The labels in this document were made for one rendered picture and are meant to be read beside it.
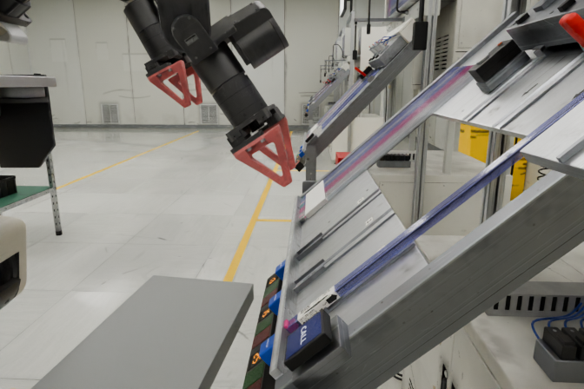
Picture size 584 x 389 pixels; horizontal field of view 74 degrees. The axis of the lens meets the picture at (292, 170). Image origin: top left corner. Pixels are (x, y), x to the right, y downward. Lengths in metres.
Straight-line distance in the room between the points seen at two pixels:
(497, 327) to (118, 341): 0.65
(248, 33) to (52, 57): 10.51
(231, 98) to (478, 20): 1.54
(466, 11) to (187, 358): 1.68
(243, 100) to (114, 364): 0.46
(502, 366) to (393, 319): 0.33
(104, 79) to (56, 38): 1.40
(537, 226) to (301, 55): 8.86
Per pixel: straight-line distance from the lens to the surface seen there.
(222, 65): 0.53
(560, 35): 0.69
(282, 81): 9.17
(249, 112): 0.52
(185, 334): 0.76
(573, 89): 0.58
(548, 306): 0.86
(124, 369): 0.72
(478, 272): 0.40
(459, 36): 1.91
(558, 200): 0.41
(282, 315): 0.54
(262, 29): 0.53
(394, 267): 0.47
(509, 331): 0.80
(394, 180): 1.88
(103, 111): 10.42
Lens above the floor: 1.03
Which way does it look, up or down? 12 degrees down
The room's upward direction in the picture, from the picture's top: straight up
